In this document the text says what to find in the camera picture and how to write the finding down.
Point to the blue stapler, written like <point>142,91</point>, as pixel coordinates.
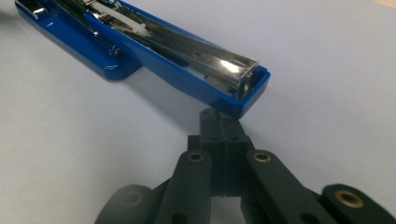
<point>186,82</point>

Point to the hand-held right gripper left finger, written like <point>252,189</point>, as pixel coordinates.
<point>211,133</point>

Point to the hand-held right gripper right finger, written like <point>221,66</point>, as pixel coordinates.
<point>235,140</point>

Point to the white table cover sheet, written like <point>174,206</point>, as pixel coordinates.
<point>62,140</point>

